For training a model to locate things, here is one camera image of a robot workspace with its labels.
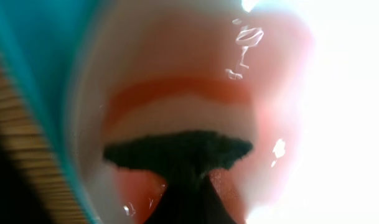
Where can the green and pink sponge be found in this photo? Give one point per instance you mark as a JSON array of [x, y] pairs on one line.
[[184, 160]]

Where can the white plate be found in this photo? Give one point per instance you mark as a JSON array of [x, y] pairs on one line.
[[297, 79]]

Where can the teal plastic tray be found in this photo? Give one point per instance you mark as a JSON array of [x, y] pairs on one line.
[[40, 43]]

